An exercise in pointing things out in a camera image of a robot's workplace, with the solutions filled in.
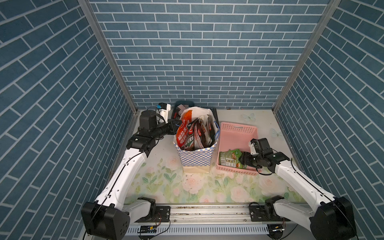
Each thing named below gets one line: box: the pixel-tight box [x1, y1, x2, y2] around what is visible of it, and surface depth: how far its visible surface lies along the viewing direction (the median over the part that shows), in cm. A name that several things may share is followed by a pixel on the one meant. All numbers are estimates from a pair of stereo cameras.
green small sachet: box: [219, 149, 248, 169], surface depth 93 cm
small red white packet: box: [193, 120, 206, 151], surface depth 82 cm
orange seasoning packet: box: [176, 110, 193, 148], surface depth 85 cm
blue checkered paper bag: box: [173, 141, 217, 174], surface depth 76 cm
